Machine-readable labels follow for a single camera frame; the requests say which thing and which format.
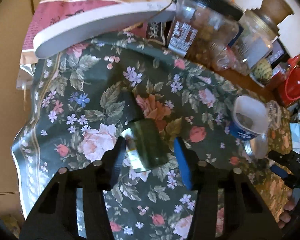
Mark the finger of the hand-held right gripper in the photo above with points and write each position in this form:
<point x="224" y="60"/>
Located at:
<point x="278" y="172"/>
<point x="280" y="158"/>

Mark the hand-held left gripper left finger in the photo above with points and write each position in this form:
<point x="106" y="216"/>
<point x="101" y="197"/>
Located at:
<point x="117" y="155"/>

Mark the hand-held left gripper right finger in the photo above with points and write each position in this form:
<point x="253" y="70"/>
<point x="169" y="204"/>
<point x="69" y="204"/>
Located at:
<point x="183" y="165"/>

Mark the small dark green bottle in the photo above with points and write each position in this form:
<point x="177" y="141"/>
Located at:
<point x="147" y="142"/>

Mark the blue and white cup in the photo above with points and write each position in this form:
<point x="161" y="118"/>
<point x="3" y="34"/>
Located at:
<point x="242" y="133"/>

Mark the person's right hand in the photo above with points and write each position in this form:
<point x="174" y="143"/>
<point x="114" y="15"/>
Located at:
<point x="288" y="206"/>

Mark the small clear glass jar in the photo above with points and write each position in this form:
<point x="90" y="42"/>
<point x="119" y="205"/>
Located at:
<point x="275" y="113"/>

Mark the dark floral tablecloth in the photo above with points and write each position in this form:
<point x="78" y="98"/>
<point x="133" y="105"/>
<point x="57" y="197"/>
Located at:
<point x="90" y="92"/>

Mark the red thermos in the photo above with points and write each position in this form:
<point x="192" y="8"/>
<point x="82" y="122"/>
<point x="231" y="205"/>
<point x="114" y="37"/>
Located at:
<point x="298" y="85"/>

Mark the green custard apple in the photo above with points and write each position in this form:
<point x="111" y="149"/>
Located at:
<point x="261" y="72"/>

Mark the large glass jar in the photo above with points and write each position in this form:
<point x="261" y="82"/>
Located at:
<point x="255" y="45"/>

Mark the white flat board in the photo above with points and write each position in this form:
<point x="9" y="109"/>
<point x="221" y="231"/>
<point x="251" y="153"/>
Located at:
<point x="90" y="27"/>

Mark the clear jar with black lid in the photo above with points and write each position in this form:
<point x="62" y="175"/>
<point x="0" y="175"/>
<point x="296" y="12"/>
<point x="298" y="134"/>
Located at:
<point x="205" y="30"/>

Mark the brown ceramic vase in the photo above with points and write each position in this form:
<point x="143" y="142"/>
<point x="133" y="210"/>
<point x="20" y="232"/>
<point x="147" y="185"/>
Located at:
<point x="275" y="5"/>

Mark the pink paper bag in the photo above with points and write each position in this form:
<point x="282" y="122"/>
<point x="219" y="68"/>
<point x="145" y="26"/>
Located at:
<point x="52" y="15"/>

